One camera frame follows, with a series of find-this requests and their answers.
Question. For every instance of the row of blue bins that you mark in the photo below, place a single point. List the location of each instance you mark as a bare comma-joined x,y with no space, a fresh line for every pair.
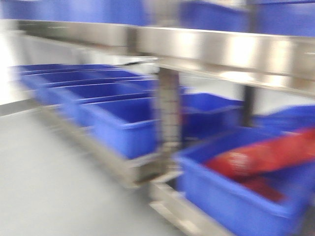
116,106

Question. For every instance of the blue bin lower left back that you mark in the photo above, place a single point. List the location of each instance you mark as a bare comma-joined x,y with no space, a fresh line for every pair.
205,115

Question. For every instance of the blue bin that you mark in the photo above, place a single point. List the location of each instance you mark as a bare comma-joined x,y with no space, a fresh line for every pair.
240,210
205,115

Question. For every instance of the large blue crate upper left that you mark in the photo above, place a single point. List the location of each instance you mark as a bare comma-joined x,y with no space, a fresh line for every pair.
202,15

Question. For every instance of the blue bin lower left front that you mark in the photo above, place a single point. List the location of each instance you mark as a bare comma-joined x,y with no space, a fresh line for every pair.
240,210

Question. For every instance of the steel shelf upright post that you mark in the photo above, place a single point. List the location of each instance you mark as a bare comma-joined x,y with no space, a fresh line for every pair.
169,111

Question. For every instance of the stainless steel shelf front rail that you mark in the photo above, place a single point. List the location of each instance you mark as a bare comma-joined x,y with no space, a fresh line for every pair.
277,62

